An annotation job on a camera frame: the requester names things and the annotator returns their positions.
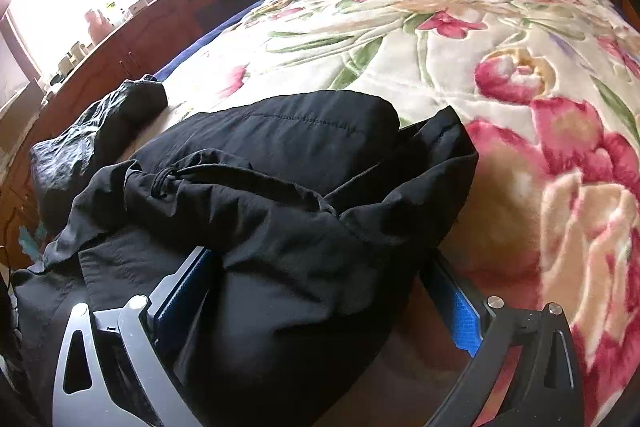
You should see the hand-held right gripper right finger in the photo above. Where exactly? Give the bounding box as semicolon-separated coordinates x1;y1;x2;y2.
425;257;586;427

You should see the wooden dresser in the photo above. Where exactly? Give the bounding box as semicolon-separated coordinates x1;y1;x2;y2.
0;0;306;218

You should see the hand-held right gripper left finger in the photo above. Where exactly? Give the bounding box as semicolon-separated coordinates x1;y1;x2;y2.
52;246;216;427

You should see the black trench coat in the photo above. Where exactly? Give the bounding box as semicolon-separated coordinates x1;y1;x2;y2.
10;89;481;427

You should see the pink bottle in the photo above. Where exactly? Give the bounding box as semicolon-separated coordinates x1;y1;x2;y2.
85;9;115;44

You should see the dark blue bed sheet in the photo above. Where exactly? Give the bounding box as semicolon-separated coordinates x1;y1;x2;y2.
152;0;321;82

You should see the crumpled black garment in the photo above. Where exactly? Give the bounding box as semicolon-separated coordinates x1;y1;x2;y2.
29;76;168;228

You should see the floral blanket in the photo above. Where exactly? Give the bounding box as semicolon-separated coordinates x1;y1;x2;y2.
120;0;640;427

